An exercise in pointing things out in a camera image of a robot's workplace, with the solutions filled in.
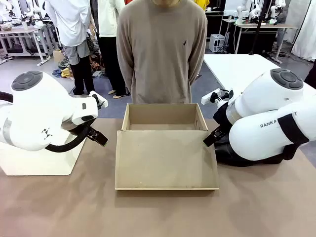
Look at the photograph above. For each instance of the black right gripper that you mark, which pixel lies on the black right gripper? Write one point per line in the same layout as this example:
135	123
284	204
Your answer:
223	116

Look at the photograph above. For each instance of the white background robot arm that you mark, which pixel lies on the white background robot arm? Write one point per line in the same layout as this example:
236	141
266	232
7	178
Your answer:
240	10

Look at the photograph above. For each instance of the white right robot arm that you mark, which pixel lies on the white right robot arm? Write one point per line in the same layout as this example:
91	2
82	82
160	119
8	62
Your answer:
259	98

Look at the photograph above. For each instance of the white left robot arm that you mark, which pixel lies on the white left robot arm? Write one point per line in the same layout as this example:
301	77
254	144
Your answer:
37	111

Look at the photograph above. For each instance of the brown cardboard shoe box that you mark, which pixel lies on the brown cardboard shoe box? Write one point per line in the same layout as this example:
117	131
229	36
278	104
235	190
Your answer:
163	158

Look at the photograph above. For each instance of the small cardboard box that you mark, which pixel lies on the small cardboard box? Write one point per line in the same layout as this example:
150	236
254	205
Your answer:
58	56

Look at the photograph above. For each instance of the white plastic bin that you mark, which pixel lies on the white plastic bin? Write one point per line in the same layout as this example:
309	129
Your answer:
49	163

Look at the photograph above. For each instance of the pile of clothes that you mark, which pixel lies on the pile of clothes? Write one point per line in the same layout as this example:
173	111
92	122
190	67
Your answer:
96	66

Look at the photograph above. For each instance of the white table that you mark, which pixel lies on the white table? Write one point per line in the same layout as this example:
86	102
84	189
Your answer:
234	69

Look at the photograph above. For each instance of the person in cream top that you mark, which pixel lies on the person in cream top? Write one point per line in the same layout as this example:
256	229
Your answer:
108	49

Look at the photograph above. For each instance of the person in beige sweater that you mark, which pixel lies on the person in beige sweater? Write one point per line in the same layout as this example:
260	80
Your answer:
160	49

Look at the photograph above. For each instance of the person in white shirt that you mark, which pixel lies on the person in white shirt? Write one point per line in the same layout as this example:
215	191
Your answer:
71	22

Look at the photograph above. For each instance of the black pole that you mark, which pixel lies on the black pole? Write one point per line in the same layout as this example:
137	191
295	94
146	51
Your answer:
259	27

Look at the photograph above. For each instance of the wooden top background desk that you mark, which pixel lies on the wooden top background desk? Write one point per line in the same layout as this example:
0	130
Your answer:
266	26

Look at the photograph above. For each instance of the grey background desk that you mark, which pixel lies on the grey background desk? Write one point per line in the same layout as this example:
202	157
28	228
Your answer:
19	30

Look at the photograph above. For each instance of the person in yellow top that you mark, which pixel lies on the person in yellow top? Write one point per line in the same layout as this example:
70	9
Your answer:
202	3

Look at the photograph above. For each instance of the white hanging coat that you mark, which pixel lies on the white hanging coat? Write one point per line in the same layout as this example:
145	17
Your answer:
306	37

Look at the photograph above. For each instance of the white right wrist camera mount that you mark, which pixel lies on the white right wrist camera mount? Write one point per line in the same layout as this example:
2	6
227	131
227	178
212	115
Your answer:
207	98

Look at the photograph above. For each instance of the white cube frame device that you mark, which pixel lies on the white cube frame device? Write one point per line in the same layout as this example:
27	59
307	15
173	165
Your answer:
217	43

